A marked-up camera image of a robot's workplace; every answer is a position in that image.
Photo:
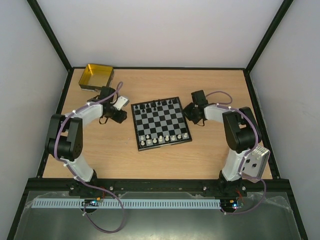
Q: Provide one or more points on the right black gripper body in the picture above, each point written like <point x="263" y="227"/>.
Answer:
<point x="189" y="112"/>

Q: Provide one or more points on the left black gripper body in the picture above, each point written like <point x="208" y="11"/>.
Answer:
<point x="117" y="118"/>

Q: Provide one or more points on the black and white chessboard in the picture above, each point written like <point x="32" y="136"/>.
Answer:
<point x="159" y="123"/>

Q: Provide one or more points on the grey tray of chess pieces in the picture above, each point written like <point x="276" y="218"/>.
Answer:
<point x="255" y="164"/>

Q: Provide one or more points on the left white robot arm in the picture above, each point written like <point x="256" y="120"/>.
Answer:
<point x="64" y="140"/>

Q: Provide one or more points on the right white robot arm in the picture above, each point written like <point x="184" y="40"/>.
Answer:
<point x="241" y="132"/>

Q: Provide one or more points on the yellow square metal tin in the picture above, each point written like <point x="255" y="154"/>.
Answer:
<point x="96" y="76"/>

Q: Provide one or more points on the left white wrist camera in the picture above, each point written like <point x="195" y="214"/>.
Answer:
<point x="121" y="102"/>

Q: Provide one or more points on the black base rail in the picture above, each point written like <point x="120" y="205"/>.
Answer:
<point x="206" y="188"/>

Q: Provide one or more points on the light blue slotted cable duct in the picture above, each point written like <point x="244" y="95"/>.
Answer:
<point x="62" y="203"/>

